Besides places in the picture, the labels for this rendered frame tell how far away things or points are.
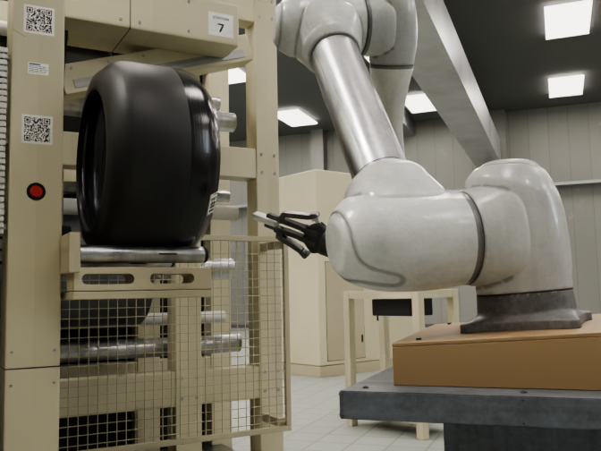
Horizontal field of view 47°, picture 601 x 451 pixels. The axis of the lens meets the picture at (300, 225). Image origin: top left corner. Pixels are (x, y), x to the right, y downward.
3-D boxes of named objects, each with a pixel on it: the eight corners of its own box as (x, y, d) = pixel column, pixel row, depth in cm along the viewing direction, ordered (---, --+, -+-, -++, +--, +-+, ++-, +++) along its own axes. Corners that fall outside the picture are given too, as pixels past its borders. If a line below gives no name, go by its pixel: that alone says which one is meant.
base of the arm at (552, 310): (596, 317, 120) (591, 285, 121) (579, 328, 101) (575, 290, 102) (491, 322, 129) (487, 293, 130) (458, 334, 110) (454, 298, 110)
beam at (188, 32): (54, 14, 206) (54, -34, 207) (40, 42, 228) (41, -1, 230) (241, 46, 235) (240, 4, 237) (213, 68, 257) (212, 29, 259)
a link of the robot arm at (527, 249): (597, 286, 108) (580, 148, 110) (492, 296, 104) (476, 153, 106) (539, 288, 124) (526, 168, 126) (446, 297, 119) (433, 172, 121)
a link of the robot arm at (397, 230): (496, 243, 101) (354, 254, 96) (462, 307, 113) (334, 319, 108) (363, -25, 150) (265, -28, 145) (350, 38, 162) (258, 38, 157)
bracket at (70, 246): (68, 272, 165) (69, 232, 166) (42, 277, 200) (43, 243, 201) (82, 272, 167) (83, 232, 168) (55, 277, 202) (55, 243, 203)
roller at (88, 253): (72, 263, 174) (76, 261, 170) (72, 245, 174) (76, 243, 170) (203, 263, 191) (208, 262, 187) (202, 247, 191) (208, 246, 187)
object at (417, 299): (423, 440, 366) (418, 289, 374) (346, 425, 412) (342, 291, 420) (464, 430, 388) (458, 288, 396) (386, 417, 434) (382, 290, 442)
